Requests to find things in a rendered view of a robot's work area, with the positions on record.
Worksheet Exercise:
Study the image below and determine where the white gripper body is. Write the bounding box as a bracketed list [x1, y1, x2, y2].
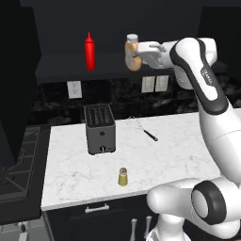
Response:
[137, 40, 172, 69]

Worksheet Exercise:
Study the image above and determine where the tan bottle with white cap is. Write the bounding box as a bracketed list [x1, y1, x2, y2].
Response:
[124, 33, 143, 72]

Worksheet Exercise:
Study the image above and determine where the red squeeze bottle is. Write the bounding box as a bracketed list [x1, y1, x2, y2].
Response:
[84, 31, 97, 72]

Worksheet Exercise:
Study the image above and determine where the yellow shaker with brown top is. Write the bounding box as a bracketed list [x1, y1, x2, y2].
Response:
[118, 167, 129, 187]

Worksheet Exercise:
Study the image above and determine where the black cabinet door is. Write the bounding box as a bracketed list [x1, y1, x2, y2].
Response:
[0, 5, 42, 169]

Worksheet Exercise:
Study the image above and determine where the dark grey toaster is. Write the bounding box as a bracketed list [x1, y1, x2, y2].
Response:
[83, 103, 118, 156]

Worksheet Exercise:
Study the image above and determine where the black drawer front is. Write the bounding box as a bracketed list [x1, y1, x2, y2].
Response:
[66, 196, 149, 221]

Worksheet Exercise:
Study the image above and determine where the black gas range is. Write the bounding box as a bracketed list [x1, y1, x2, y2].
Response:
[0, 124, 52, 241]

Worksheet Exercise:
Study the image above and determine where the black cupboard door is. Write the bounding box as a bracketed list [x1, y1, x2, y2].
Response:
[46, 216, 141, 241]

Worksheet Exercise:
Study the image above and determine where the wire whisk with black handle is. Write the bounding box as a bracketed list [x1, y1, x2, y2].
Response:
[126, 116, 159, 142]

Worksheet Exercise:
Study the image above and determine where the white wall outlet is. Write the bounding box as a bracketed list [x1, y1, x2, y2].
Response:
[66, 80, 83, 100]

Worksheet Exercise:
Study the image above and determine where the black open wall cabinet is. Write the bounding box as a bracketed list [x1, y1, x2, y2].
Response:
[18, 0, 229, 85]

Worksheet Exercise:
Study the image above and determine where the silver drawer handle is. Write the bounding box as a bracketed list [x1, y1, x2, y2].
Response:
[84, 203, 110, 215]

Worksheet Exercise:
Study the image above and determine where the silver cupboard door handle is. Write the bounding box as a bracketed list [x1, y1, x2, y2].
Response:
[129, 217, 138, 241]
[143, 215, 153, 240]

